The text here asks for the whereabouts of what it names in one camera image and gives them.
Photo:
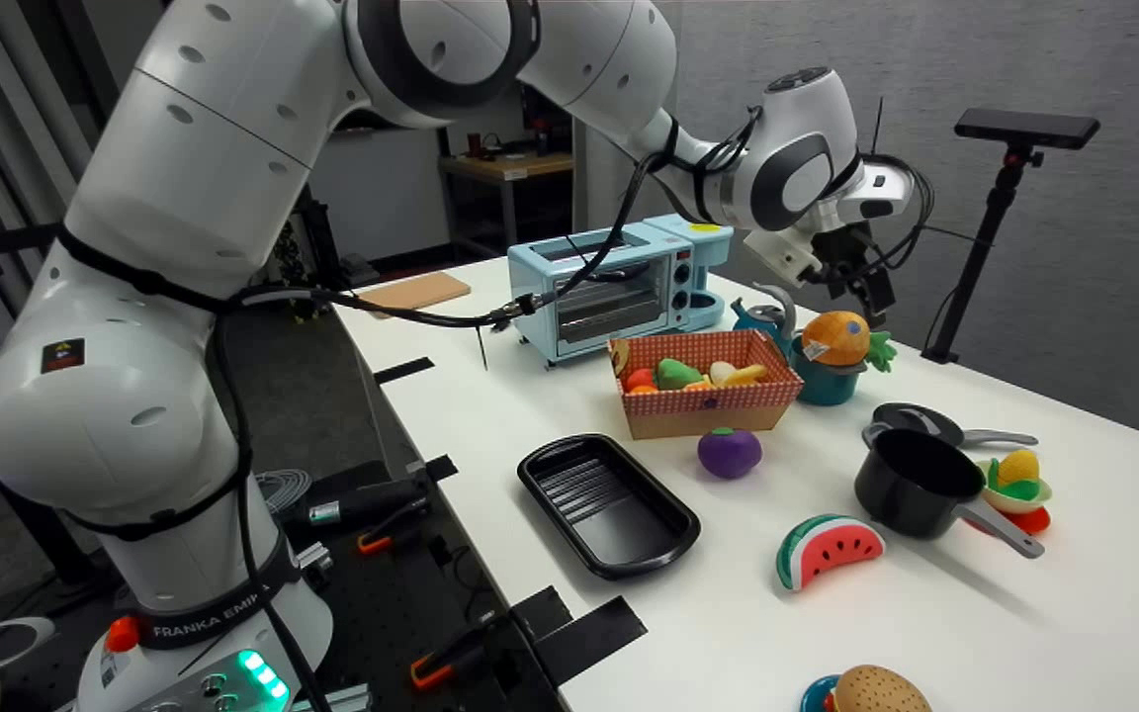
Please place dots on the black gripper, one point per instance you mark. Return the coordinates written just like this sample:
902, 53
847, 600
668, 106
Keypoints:
847, 261

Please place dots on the orange pineapple plush toy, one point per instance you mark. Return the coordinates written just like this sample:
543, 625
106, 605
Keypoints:
844, 342

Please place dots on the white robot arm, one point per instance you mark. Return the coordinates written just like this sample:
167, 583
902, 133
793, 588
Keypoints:
109, 401

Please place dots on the teal toy pot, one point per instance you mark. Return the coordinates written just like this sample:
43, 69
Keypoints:
778, 321

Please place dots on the banana plush toy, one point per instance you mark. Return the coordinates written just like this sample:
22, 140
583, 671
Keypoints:
724, 373

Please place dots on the green plush vegetable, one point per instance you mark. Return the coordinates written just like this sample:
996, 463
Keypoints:
678, 373

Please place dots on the red checkered cardboard box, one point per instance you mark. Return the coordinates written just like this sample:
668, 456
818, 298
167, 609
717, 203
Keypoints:
707, 406

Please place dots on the purple eggplant plush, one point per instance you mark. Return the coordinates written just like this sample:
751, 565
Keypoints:
730, 451

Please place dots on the black toy pot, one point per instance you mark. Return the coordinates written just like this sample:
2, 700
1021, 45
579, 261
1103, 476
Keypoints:
925, 484

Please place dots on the red tomato plush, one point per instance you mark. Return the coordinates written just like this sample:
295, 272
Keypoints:
641, 380

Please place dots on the yellow corn plush toy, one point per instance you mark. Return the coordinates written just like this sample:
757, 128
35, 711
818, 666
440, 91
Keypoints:
1018, 488

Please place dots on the watermelon slice plush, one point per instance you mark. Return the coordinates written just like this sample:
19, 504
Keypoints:
823, 545

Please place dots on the burger plush toy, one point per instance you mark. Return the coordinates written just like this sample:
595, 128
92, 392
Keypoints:
863, 691

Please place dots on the black pot lid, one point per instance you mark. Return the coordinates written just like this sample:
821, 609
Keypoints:
929, 422

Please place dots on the light blue toaster oven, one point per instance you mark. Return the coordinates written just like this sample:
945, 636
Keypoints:
649, 284

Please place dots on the black grill tray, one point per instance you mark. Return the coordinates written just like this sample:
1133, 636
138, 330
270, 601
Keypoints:
611, 508

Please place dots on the wooden cutting board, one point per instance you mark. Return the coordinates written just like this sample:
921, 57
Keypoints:
413, 292

